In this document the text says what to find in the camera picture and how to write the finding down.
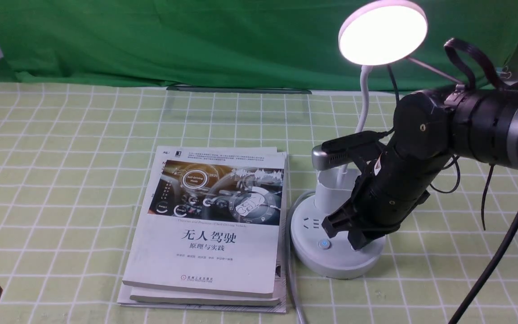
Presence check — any bottom thin white booklet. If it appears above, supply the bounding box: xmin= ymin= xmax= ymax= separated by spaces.
xmin=117 ymin=153 xmax=289 ymax=314

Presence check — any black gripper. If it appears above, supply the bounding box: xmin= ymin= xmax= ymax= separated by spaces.
xmin=321 ymin=143 xmax=451 ymax=251

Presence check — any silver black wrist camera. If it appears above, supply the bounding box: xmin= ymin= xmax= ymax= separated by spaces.
xmin=311 ymin=130 xmax=388 ymax=171

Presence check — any grey lamp power cable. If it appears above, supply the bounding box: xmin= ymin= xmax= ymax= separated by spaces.
xmin=285 ymin=189 xmax=317 ymax=324

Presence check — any black thick cable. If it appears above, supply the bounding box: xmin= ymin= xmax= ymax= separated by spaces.
xmin=447 ymin=155 xmax=518 ymax=324

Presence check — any metal binder clip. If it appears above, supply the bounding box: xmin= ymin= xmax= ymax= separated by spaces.
xmin=496 ymin=66 xmax=512 ymax=82

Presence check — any black ribbon cable loop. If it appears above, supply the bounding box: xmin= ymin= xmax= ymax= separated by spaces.
xmin=443 ymin=38 xmax=511 ymax=90

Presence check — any white desk lamp with socket base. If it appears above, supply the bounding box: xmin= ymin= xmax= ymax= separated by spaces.
xmin=287 ymin=0 xmax=428 ymax=279

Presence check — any green backdrop cloth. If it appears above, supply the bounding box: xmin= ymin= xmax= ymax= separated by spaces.
xmin=0 ymin=0 xmax=518 ymax=90

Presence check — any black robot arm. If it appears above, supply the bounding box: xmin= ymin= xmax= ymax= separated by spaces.
xmin=322 ymin=88 xmax=518 ymax=250

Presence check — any white self-driving textbook top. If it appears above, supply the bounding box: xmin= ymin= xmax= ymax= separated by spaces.
xmin=123 ymin=145 xmax=286 ymax=298

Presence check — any green checkered tablecloth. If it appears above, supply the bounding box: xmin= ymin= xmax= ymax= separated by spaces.
xmin=0 ymin=83 xmax=518 ymax=324

